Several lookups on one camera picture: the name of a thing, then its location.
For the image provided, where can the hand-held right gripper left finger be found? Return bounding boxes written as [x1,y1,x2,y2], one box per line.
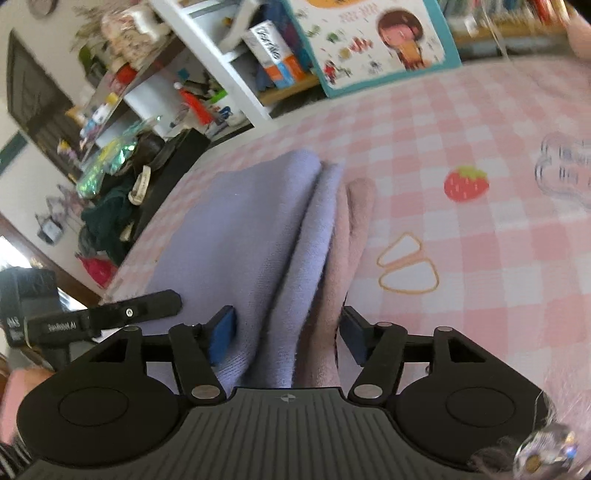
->
[69,305,237,401]

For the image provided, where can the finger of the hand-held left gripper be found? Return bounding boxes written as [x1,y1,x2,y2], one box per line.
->
[92,290,183,331]

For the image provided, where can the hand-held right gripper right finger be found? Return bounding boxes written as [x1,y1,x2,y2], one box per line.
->
[340,305,509,401]

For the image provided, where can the pink and purple sweater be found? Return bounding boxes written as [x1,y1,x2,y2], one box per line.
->
[143,148,377,391]

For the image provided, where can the red bag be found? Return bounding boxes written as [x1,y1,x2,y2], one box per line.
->
[76,254,118,288]

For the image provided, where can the dark green cloth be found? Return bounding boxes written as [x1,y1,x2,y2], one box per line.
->
[81,178,139,266]

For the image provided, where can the iridescent foil bag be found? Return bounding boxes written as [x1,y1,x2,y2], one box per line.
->
[74,117,162,197]

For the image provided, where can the black box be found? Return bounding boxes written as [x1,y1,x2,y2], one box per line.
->
[134,129,213,232]

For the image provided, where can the dark brown hat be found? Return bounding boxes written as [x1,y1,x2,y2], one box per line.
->
[134,134,164,174]

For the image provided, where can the person's striped clothing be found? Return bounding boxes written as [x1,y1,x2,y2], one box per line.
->
[0,440,33,478]

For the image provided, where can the red tassel ornament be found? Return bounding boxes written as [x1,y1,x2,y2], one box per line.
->
[178,85,215,125]

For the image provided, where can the clear crystal tassel charm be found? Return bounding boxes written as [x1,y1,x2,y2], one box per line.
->
[468,392,591,480]

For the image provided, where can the green potted plant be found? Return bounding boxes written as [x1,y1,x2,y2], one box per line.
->
[76,41,109,75]

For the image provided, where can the wooden and white bookshelf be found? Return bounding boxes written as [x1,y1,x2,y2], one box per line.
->
[69,0,573,153]

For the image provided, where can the floral cat figurine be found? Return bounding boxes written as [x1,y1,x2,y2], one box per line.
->
[99,4,171,65]

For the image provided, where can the white and orange carton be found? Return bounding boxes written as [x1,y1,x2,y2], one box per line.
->
[242,21,305,88]

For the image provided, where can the teal children's picture book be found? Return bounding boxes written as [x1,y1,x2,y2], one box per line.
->
[281,0,462,99]

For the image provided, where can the pink plush toy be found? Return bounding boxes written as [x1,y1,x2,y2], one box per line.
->
[566,9,591,58]

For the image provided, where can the beige watch strap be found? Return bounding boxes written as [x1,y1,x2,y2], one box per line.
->
[127,165,152,206]

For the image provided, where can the round wall clock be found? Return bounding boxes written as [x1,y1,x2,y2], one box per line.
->
[27,0,60,19]

